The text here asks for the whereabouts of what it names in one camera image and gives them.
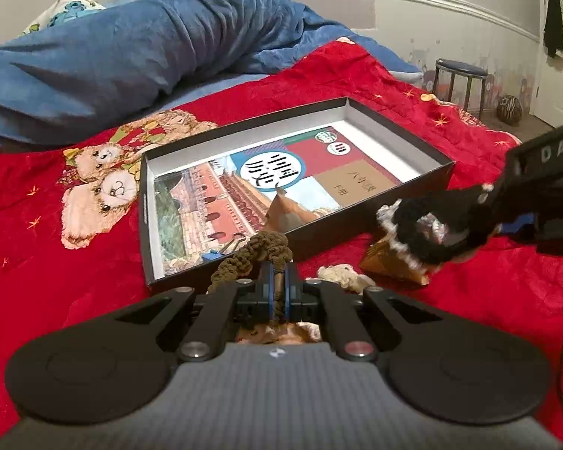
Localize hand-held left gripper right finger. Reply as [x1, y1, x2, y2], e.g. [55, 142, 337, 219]
[282, 262, 444, 362]

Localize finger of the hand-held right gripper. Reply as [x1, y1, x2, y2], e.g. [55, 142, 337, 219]
[495, 213, 538, 241]
[490, 182, 515, 217]

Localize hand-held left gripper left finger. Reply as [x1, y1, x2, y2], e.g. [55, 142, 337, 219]
[115, 262, 282, 362]

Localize brown crochet scrunchie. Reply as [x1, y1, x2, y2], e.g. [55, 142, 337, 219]
[208, 231, 294, 294]

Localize cream crochet scrunchie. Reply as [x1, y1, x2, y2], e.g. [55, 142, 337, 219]
[316, 264, 377, 294]

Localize shallow black cardboard box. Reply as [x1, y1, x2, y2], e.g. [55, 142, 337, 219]
[138, 96, 456, 291]

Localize brown snack packet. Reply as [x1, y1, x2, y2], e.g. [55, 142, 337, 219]
[359, 239, 432, 288]

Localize brown furry item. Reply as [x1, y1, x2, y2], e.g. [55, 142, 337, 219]
[235, 321, 322, 344]

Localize blue binder clip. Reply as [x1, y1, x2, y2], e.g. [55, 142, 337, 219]
[202, 233, 247, 263]

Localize dark striped ball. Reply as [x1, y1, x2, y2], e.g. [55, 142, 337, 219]
[496, 95, 522, 126]

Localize colourful textbook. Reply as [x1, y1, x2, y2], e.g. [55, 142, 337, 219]
[154, 126, 400, 276]

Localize round metal stool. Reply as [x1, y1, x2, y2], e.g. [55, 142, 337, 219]
[432, 58, 489, 113]

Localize light blue bed sheet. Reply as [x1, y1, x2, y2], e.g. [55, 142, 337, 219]
[157, 70, 287, 120]

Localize red bear printed blanket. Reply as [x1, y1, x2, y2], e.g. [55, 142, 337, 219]
[0, 40, 563, 441]

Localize blue plush blanket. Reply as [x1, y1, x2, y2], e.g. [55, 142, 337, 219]
[0, 0, 423, 153]

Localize floral pillow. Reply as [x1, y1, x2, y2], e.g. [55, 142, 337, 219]
[21, 0, 106, 36]

